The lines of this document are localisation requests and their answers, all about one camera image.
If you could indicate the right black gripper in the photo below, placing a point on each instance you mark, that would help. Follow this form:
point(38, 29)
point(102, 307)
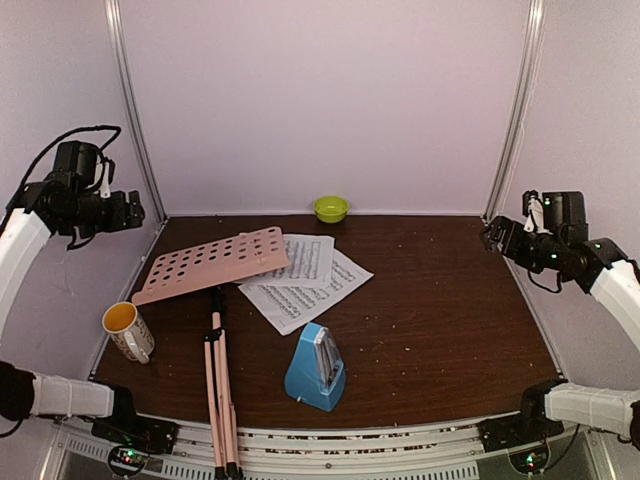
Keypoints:
point(499, 224)

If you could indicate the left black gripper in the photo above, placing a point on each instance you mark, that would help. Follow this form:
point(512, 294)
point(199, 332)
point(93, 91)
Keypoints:
point(118, 218)

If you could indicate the pink music stand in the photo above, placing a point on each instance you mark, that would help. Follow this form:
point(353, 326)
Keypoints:
point(206, 267)

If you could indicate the sheet music page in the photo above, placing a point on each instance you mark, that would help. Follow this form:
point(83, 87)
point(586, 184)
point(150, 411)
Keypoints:
point(288, 308)
point(311, 260)

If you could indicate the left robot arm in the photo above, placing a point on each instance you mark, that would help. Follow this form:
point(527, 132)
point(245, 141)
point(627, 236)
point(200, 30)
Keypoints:
point(65, 192)

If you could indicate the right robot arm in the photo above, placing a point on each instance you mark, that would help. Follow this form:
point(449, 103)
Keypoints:
point(555, 236)

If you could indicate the patterned mug yellow inside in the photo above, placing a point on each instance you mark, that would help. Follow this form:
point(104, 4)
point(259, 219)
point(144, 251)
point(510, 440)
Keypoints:
point(129, 332)

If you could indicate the green bowl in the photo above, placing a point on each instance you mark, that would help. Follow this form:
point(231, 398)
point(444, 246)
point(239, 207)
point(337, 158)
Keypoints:
point(331, 209)

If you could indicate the blue metronome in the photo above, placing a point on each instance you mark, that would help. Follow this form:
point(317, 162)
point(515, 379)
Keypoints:
point(316, 375)

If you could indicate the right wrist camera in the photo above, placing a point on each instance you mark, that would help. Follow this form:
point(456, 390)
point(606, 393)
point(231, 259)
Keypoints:
point(533, 212)

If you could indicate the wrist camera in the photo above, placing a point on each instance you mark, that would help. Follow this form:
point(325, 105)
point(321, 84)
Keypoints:
point(103, 177)
point(533, 212)

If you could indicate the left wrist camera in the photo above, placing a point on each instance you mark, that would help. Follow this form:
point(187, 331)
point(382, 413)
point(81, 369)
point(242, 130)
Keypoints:
point(103, 177)

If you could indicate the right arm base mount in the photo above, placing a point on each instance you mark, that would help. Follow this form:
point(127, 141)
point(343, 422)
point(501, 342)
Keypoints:
point(515, 430)

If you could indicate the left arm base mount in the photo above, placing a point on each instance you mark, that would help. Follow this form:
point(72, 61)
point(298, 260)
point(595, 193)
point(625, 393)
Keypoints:
point(148, 435)

